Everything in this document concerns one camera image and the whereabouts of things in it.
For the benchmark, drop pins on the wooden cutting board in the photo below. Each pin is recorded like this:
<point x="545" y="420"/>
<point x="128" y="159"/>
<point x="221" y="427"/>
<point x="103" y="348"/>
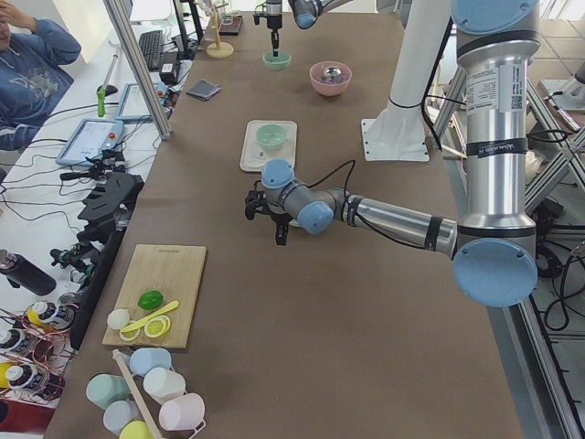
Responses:
<point x="175" y="271"/>

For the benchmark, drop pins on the black water bottle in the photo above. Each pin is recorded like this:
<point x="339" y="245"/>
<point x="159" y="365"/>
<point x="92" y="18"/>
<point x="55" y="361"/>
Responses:
<point x="20" y="272"/>

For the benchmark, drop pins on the lemon slice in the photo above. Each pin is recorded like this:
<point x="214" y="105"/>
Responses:
<point x="129" y="335"/>
<point x="157" y="326"/>

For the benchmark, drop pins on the aluminium frame post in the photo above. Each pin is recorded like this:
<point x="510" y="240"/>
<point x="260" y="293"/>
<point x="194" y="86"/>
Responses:
<point x="130" y="47"/>

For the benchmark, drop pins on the wooden cup tree stand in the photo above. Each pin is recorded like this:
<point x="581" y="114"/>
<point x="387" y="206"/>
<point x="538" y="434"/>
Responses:
<point x="218" y="49"/>

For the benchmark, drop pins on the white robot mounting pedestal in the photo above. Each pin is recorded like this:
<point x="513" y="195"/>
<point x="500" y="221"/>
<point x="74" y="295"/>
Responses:
<point x="398" y="134"/>

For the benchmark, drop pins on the green lime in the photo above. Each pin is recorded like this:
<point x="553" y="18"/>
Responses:
<point x="150" y="300"/>

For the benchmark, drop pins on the cream rabbit serving tray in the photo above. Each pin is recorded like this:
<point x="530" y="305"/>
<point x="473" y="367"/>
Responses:
<point x="253" y="158"/>

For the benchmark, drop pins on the metal ice scoop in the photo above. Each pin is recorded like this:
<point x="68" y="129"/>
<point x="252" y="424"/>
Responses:
<point x="331" y="74"/>

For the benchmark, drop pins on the teach pendant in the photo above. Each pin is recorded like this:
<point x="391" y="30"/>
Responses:
<point x="88" y="140"/>
<point x="132" y="107"/>

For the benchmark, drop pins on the teach pendant near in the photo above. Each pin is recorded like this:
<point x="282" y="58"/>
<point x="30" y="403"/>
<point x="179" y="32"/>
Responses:
<point x="88" y="140"/>

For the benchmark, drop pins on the green handled tool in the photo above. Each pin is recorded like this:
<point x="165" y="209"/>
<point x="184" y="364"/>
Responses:
<point x="103" y="91"/>

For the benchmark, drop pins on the black keyboard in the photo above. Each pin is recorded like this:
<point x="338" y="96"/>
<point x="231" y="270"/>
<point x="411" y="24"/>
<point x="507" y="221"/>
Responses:
<point x="150" y="44"/>

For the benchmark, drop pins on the green bowl on tray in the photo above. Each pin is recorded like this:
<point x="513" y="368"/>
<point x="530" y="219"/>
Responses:
<point x="271" y="137"/>

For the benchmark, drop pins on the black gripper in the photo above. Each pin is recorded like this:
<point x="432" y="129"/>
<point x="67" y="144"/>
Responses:
<point x="279" y="219"/>
<point x="273" y="13"/>

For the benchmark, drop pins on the teach pendant far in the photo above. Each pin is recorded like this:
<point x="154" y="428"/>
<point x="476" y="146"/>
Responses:
<point x="132" y="107"/>

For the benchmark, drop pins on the pink bowl with ice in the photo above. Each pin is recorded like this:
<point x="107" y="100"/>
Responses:
<point x="329" y="89"/>

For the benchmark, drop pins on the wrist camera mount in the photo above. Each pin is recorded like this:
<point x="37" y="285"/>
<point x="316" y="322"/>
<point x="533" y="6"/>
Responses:
<point x="257" y="17"/>
<point x="255" y="203"/>

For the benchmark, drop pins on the black tray with glasses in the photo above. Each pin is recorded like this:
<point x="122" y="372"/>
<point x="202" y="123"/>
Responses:
<point x="230" y="27"/>

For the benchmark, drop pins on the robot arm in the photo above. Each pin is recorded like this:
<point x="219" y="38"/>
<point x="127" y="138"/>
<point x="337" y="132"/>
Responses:
<point x="492" y="245"/>
<point x="305" y="14"/>

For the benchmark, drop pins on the yellow plastic knife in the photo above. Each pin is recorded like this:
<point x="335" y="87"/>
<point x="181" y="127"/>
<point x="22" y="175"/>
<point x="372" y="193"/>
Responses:
<point x="143" y="321"/>

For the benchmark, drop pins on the folded grey cloth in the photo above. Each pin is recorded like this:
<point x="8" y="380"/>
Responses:
<point x="203" y="90"/>

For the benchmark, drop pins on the seated person blue hoodie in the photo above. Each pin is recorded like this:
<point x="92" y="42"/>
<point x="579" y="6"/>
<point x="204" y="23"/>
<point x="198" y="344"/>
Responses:
<point x="33" y="52"/>

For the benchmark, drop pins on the white garlic bulb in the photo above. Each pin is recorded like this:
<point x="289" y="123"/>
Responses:
<point x="117" y="319"/>

